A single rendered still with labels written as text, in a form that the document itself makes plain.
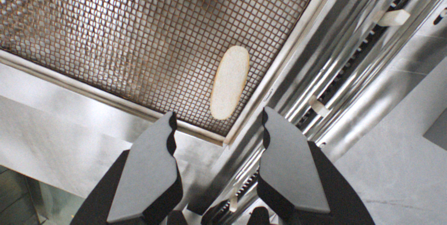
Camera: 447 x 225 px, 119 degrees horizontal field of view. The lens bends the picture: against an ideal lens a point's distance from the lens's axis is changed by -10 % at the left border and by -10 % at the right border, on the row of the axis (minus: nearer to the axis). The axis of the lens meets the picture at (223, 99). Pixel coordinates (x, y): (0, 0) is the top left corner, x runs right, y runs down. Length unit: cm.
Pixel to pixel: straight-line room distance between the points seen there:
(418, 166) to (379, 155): 9
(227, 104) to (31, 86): 27
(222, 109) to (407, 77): 25
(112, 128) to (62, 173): 50
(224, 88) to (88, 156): 49
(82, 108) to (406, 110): 52
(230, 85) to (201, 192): 35
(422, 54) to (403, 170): 26
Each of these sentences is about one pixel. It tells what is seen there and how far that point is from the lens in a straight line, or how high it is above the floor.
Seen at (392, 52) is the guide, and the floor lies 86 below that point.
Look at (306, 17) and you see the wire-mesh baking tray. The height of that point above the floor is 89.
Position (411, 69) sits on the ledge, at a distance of 31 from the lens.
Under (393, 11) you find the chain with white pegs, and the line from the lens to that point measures 28.
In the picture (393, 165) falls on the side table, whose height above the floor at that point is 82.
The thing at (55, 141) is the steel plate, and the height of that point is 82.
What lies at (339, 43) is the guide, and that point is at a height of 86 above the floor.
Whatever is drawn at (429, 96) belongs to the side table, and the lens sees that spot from 41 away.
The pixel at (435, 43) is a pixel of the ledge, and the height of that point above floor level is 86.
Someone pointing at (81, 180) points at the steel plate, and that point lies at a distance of 71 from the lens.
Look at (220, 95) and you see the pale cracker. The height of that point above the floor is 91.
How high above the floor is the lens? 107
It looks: 66 degrees down
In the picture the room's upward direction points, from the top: 160 degrees counter-clockwise
